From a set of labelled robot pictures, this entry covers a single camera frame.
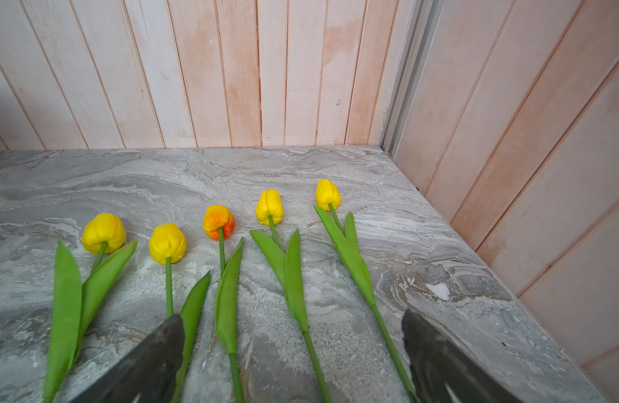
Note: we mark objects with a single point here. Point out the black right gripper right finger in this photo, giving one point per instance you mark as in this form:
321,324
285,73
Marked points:
441,371

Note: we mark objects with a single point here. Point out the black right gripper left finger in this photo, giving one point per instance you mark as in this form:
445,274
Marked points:
147,373

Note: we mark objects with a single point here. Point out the yellow tulip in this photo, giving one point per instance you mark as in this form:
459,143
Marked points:
219,224
168,246
76,301
287,268

